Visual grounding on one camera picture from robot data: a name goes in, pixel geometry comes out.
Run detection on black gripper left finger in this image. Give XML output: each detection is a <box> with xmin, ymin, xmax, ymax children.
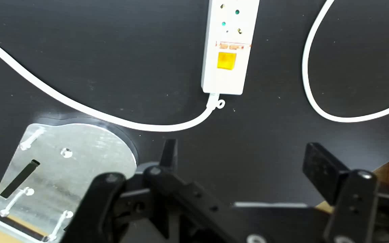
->
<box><xmin>62</xmin><ymin>137</ymin><xmax>233</xmax><ymax>243</ymax></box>

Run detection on round metal mounting plate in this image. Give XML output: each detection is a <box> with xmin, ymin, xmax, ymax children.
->
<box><xmin>0</xmin><ymin>121</ymin><xmax>139</xmax><ymax>243</ymax></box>

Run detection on white power strip orange switch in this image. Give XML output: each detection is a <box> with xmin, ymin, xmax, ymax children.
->
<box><xmin>200</xmin><ymin>0</ymin><xmax>262</xmax><ymax>97</ymax></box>

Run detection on white power strip cord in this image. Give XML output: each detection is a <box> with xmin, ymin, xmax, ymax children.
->
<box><xmin>0</xmin><ymin>33</ymin><xmax>227</xmax><ymax>134</ymax></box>

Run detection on white appliance cable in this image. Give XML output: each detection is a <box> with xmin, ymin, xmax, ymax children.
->
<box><xmin>300</xmin><ymin>0</ymin><xmax>389</xmax><ymax>124</ymax></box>

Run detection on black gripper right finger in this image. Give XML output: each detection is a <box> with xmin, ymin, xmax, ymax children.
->
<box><xmin>301</xmin><ymin>141</ymin><xmax>389</xmax><ymax>243</ymax></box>

